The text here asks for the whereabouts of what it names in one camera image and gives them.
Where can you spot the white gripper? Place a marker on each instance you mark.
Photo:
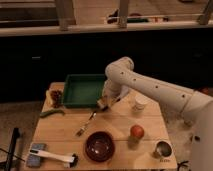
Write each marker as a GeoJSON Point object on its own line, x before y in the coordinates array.
{"type": "Point", "coordinates": [111, 96]}

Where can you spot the wooden whiteboard eraser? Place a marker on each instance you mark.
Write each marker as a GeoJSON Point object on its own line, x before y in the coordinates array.
{"type": "Point", "coordinates": [103, 104]}

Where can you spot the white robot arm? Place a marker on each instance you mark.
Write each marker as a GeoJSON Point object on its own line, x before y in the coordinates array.
{"type": "Point", "coordinates": [194, 106]}

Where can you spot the green plastic tray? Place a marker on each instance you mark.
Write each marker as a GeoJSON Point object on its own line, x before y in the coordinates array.
{"type": "Point", "coordinates": [82, 90]}

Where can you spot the metal fork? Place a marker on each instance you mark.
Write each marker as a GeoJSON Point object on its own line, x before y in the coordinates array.
{"type": "Point", "coordinates": [84, 127]}

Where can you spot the white paper cup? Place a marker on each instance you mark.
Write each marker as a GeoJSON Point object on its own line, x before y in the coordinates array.
{"type": "Point", "coordinates": [140, 102]}

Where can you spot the red apple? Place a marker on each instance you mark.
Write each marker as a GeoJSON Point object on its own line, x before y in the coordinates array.
{"type": "Point", "coordinates": [137, 131]}

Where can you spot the dark red bowl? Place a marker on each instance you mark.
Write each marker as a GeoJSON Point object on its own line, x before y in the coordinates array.
{"type": "Point", "coordinates": [99, 146]}

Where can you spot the dark red grapes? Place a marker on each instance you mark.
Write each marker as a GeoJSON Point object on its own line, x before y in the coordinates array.
{"type": "Point", "coordinates": [56, 96]}

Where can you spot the green pepper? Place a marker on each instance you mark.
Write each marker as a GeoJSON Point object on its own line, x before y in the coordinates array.
{"type": "Point", "coordinates": [50, 112]}

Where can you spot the metal cup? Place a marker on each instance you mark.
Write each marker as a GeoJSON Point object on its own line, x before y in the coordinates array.
{"type": "Point", "coordinates": [162, 150]}

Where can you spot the white dish brush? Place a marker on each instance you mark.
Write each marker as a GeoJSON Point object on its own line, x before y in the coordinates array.
{"type": "Point", "coordinates": [69, 160]}

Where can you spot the blue sponge front left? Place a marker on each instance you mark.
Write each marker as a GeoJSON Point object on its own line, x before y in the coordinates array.
{"type": "Point", "coordinates": [34, 161]}

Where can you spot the black stand left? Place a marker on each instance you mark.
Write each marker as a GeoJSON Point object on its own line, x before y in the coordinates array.
{"type": "Point", "coordinates": [15, 136]}

